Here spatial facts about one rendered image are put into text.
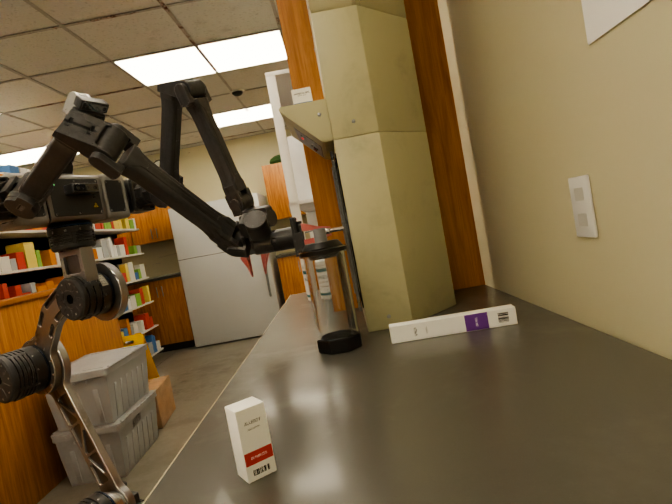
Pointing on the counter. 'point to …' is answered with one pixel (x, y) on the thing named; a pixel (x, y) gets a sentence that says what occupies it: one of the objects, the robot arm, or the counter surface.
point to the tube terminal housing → (383, 164)
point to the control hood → (310, 123)
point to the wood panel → (427, 64)
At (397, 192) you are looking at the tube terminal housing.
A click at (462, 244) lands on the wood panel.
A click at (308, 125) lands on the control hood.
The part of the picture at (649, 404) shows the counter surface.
